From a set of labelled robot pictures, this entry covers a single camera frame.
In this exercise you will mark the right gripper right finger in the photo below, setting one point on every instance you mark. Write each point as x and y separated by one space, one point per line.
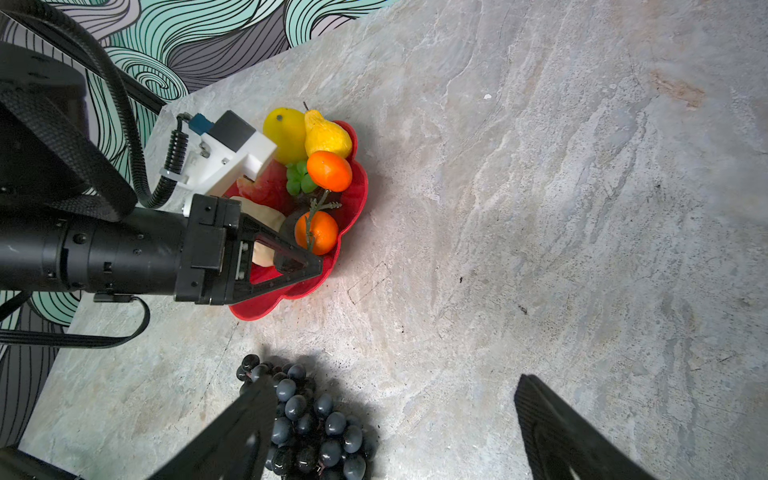
560 444

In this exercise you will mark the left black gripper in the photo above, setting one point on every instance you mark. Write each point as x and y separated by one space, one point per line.
216 236

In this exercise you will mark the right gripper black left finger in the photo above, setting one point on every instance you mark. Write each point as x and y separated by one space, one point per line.
235 444

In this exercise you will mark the small orange fake tangerine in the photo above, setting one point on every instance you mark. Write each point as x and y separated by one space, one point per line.
323 230

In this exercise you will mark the dark fake grape bunch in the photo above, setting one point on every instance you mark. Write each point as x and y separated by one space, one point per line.
312 437

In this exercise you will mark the dark maroon fake fruit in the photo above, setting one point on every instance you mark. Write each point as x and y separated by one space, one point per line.
298 180

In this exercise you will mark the red fake apple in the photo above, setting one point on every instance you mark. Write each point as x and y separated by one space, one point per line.
269 189

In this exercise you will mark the large yellow fake lemon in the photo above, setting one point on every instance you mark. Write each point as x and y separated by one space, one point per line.
285 127

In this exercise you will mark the small yellow fake lemon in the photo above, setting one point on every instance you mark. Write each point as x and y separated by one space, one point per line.
324 135

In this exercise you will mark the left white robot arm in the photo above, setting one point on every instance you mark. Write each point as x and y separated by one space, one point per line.
70 221

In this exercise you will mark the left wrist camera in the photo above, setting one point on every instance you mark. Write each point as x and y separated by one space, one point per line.
209 157

